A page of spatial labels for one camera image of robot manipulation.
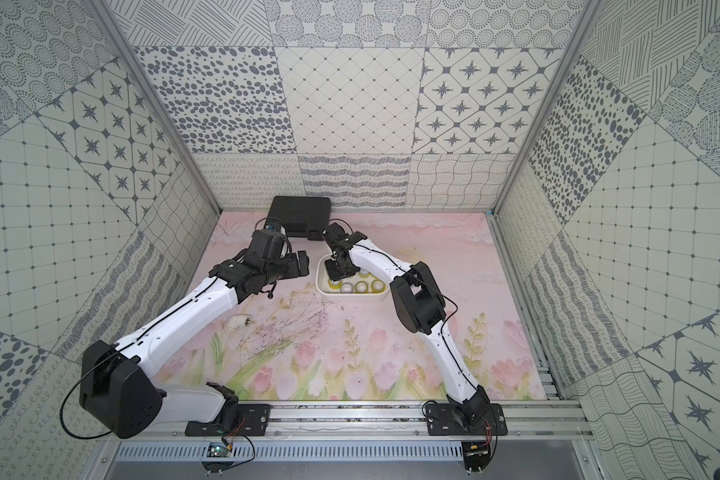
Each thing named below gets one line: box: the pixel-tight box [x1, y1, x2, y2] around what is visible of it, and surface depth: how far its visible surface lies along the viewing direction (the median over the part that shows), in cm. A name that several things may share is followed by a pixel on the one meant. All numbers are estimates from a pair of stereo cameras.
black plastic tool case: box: [264, 196, 332, 241], surface depth 120 cm
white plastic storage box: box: [315, 253, 390, 299], surface depth 100 cm
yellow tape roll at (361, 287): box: [354, 280, 369, 293], surface depth 100 cm
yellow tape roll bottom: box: [371, 279, 386, 293], surface depth 100 cm
